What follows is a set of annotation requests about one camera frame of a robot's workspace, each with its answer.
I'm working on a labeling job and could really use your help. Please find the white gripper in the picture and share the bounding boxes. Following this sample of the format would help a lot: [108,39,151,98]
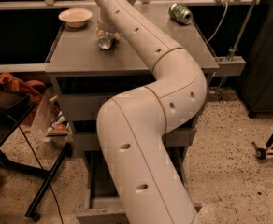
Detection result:
[96,9,121,41]

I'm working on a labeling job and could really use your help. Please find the silver redbull can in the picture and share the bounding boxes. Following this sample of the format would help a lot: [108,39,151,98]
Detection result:
[98,32,116,50]

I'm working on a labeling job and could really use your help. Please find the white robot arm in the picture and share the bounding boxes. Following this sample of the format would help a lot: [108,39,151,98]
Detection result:
[95,0,207,224]

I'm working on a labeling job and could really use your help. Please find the grey top drawer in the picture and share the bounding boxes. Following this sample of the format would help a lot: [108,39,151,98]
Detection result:
[55,74,210,122]

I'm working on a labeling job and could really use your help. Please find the green soda can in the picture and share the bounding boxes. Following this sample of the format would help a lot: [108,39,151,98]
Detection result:
[168,3,193,25]

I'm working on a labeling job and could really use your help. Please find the white ceramic bowl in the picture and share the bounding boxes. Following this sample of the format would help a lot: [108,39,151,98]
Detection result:
[58,8,93,28]

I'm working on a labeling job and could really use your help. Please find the orange cloth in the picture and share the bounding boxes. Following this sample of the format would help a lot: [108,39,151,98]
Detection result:
[0,72,47,125]

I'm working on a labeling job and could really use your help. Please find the clear plastic bag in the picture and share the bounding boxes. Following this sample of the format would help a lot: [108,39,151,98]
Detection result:
[31,87,73,148]

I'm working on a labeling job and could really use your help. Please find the metal pole stand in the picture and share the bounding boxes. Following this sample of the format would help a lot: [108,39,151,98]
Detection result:
[215,0,265,103]

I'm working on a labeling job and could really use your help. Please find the dark grey cabinet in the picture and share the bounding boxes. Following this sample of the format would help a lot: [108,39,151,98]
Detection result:
[237,0,273,118]

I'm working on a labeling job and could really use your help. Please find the white cable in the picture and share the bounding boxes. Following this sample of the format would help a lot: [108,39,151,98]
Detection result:
[205,1,230,45]

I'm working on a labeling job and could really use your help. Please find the black floor cable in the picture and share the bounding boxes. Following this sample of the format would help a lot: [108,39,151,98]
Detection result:
[18,124,65,224]

